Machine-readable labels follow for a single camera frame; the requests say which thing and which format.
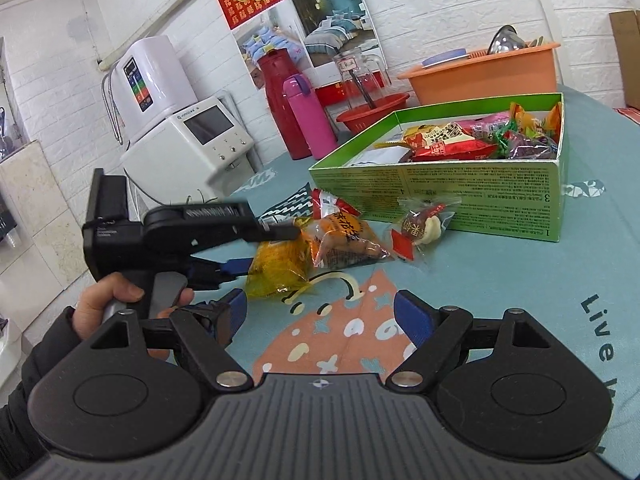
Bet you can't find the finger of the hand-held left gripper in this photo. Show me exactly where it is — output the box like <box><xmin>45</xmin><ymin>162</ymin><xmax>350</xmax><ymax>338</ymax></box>
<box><xmin>190</xmin><ymin>256</ymin><xmax>257</xmax><ymax>280</ymax></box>
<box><xmin>244</xmin><ymin>222</ymin><xmax>304</xmax><ymax>242</ymax></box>

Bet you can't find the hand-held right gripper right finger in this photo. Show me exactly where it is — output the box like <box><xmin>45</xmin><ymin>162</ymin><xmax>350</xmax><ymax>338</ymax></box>
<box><xmin>385</xmin><ymin>290</ymin><xmax>553</xmax><ymax>389</ymax></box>

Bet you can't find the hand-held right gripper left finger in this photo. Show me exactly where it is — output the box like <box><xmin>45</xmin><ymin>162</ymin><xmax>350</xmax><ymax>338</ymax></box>
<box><xmin>90</xmin><ymin>290</ymin><xmax>254</xmax><ymax>392</ymax></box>

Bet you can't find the yellow snack packet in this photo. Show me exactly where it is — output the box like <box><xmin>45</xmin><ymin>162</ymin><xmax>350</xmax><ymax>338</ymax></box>
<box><xmin>245</xmin><ymin>236</ymin><xmax>314</xmax><ymax>302</ymax></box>

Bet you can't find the red striped snack packet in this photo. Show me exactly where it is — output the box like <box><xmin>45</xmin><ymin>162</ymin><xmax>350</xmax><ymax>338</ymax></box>
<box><xmin>309</xmin><ymin>188</ymin><xmax>364</xmax><ymax>222</ymax></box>

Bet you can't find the orange snack packet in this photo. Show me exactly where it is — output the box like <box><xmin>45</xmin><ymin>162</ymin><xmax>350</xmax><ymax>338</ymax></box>
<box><xmin>304</xmin><ymin>210</ymin><xmax>397</xmax><ymax>269</ymax></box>

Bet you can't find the clear date walnut packet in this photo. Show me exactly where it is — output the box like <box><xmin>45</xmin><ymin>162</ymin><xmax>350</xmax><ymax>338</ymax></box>
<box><xmin>387</xmin><ymin>195</ymin><xmax>463</xmax><ymax>262</ymax></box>

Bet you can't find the green cardboard box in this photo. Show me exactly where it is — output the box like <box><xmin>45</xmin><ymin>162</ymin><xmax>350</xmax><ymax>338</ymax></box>
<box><xmin>307</xmin><ymin>92</ymin><xmax>566</xmax><ymax>244</ymax></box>

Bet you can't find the pile of mixed snack packets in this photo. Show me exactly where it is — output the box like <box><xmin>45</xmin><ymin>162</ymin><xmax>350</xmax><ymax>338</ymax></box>
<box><xmin>350</xmin><ymin>101</ymin><xmax>563</xmax><ymax>164</ymax></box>

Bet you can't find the person's left forearm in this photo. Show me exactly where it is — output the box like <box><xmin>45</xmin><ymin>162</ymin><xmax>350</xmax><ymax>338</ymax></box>
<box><xmin>0</xmin><ymin>305</ymin><xmax>88</xmax><ymax>480</ymax></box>

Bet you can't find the person's left hand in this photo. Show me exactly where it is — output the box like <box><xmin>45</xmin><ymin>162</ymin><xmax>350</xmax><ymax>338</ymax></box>
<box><xmin>72</xmin><ymin>273</ymin><xmax>196</xmax><ymax>343</ymax></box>

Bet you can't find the white appliance with screen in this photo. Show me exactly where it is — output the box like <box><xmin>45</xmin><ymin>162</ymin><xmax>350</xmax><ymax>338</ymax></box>
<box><xmin>120</xmin><ymin>95</ymin><xmax>262</xmax><ymax>202</ymax></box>

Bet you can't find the pink thermos bottle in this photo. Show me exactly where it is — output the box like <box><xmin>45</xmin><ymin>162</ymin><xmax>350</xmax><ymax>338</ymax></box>
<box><xmin>283</xmin><ymin>73</ymin><xmax>339</xmax><ymax>160</ymax></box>

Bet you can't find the red thermos jug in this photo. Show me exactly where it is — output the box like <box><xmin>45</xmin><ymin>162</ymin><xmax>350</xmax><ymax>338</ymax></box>
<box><xmin>257</xmin><ymin>51</ymin><xmax>315</xmax><ymax>162</ymax></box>

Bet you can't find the red box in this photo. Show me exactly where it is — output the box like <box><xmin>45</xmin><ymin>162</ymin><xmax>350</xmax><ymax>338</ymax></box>
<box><xmin>314</xmin><ymin>84</ymin><xmax>351</xmax><ymax>107</ymax></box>

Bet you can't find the red plastic basin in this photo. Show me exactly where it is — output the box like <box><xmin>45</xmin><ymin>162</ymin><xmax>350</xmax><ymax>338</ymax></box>
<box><xmin>335</xmin><ymin>92</ymin><xmax>411</xmax><ymax>134</ymax></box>

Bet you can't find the clear glass jar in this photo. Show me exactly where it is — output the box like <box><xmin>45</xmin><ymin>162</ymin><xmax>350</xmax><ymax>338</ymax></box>
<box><xmin>333</xmin><ymin>47</ymin><xmax>393</xmax><ymax>107</ymax></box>

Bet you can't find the blue rimmed plate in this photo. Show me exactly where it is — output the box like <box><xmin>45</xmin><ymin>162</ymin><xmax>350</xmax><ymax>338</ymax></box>
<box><xmin>421</xmin><ymin>49</ymin><xmax>469</xmax><ymax>69</ymax></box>

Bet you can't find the orange plastic basin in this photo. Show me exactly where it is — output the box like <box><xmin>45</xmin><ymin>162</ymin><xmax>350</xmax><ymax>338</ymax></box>
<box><xmin>397</xmin><ymin>42</ymin><xmax>561</xmax><ymax>107</ymax></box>

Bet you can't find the steel pot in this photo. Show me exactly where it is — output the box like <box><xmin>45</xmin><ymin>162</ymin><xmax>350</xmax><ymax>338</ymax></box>
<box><xmin>487</xmin><ymin>25</ymin><xmax>531</xmax><ymax>56</ymax></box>

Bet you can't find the brown cardboard box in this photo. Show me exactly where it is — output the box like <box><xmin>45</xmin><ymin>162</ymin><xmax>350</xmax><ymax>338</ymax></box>
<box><xmin>608</xmin><ymin>9</ymin><xmax>640</xmax><ymax>111</ymax></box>

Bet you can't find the white wall water purifier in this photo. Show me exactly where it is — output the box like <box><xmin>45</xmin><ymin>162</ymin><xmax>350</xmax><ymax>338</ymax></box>
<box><xmin>101</xmin><ymin>36</ymin><xmax>199</xmax><ymax>144</ymax></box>

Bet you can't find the bedding wall poster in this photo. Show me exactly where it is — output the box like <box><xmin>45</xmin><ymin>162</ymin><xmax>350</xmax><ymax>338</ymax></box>
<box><xmin>232</xmin><ymin>0</ymin><xmax>387</xmax><ymax>92</ymax></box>

